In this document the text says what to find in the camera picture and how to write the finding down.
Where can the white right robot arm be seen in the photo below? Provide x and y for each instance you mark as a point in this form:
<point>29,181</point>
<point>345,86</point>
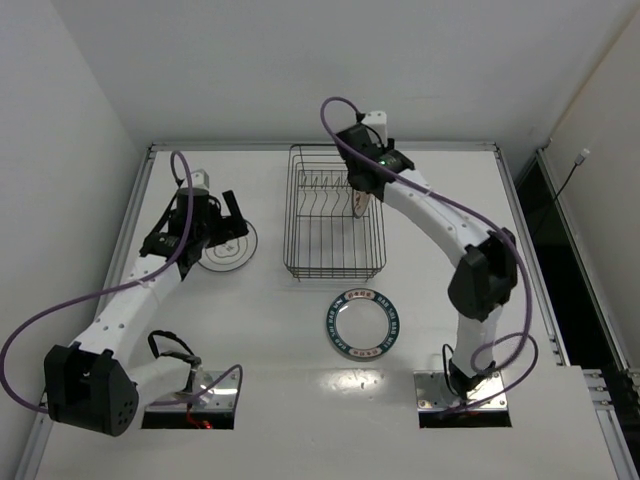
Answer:
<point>485,269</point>

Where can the metal base plate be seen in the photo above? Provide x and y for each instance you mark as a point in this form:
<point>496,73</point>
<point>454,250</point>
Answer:
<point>212,392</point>
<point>433,396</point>

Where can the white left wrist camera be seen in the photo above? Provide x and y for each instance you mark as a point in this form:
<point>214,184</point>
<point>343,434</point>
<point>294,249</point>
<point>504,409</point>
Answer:
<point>200,179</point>

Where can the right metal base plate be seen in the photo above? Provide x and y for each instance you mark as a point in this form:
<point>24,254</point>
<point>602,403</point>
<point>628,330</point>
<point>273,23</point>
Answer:
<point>433,396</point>

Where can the teal rimmed plate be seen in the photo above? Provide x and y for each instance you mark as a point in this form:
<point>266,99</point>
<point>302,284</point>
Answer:
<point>362,324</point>

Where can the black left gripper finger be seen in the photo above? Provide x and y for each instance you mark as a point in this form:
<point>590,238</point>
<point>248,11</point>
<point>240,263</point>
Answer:
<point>234,222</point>
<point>187,259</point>

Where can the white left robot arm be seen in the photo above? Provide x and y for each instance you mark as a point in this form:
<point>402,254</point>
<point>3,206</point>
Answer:
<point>89,384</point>

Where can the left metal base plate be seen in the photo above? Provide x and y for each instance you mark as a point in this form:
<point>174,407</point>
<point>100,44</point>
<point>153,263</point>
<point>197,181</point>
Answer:
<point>212,392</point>

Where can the orange sunburst plate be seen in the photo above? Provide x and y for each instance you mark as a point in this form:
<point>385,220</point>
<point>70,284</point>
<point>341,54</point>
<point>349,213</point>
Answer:
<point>359,203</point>

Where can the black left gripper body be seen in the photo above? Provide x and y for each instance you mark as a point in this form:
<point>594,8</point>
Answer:
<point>223,223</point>

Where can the white plate black line drawing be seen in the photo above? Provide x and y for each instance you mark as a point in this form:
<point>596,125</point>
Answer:
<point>233,254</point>

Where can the black wall cable white plug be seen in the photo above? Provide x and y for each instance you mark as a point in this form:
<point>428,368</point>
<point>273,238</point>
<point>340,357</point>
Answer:
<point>578,161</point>

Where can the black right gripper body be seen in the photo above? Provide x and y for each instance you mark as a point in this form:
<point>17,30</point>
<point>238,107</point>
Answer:
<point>362,182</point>

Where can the metal wire dish rack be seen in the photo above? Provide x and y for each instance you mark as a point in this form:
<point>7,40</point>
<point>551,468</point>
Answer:
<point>322,239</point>

